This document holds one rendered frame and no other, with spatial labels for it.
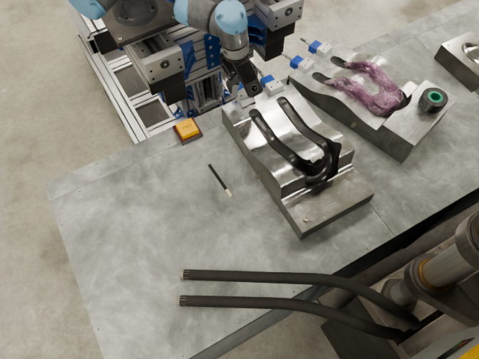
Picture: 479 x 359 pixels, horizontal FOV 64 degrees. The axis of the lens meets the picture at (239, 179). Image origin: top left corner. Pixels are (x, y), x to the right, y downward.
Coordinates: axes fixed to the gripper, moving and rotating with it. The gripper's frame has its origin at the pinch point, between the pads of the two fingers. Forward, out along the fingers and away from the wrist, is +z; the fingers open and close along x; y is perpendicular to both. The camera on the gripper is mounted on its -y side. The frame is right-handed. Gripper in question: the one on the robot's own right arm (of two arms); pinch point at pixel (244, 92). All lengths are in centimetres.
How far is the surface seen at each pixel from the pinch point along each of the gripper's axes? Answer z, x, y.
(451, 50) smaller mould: 16, -78, -17
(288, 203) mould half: 1.7, 6.8, -38.3
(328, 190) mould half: 3.3, -6.1, -40.8
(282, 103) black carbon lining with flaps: 6.2, -10.5, -7.2
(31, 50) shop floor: 107, 85, 164
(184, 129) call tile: 7.5, 22.6, 2.4
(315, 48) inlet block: 13.8, -35.3, 9.6
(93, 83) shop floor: 104, 56, 114
